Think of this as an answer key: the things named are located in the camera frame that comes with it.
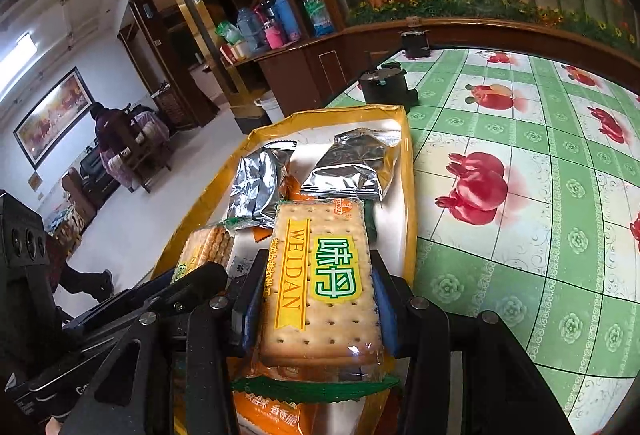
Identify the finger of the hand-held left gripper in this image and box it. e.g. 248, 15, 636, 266
62, 315, 138, 361
64, 261, 229, 337

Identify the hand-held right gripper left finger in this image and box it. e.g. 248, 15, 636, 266
59, 250, 272, 435

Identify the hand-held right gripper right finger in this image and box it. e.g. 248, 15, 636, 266
369, 251, 577, 435

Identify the clear cracker packet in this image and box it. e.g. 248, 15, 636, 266
172, 221, 238, 283

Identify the yellow label cracker packet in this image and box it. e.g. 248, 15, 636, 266
231, 198, 401, 403

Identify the yellow rimmed tray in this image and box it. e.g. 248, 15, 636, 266
150, 105, 418, 435

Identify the large silver foil packet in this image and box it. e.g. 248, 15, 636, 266
300, 128, 401, 202

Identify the person's leg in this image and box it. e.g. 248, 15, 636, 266
57, 265, 115, 303

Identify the brown armchair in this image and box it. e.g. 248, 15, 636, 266
60, 165, 108, 228

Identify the dark green snack packet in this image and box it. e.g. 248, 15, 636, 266
364, 200, 378, 241

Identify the green fruit-print tablecloth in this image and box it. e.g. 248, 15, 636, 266
325, 46, 640, 435

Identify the wooden chair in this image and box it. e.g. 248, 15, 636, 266
107, 108, 173, 193

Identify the small orange snack packet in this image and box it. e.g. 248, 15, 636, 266
280, 175, 318, 201

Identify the pink cloth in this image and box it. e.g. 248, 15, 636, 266
132, 110, 171, 151

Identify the wicker basket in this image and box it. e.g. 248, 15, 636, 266
152, 88, 196, 131

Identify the white bucket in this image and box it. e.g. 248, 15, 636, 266
254, 90, 286, 125

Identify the ceiling light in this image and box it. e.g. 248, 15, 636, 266
0, 31, 38, 91

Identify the white red container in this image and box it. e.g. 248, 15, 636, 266
220, 42, 251, 63

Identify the black lidded container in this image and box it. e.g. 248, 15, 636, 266
400, 29, 433, 60
359, 62, 420, 113

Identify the wooden display cabinet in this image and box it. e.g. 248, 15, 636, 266
117, 0, 640, 136

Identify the green plastic pack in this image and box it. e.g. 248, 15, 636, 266
215, 22, 243, 45

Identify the pink bottle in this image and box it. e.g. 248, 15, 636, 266
263, 19, 287, 50

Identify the clear water jug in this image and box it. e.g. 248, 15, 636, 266
236, 6, 263, 52

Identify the blue thermos bottle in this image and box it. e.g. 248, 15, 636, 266
275, 0, 303, 43

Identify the blue green plastic bag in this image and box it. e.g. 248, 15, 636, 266
301, 0, 336, 37

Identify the framed wall painting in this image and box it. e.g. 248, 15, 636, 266
12, 66, 94, 168

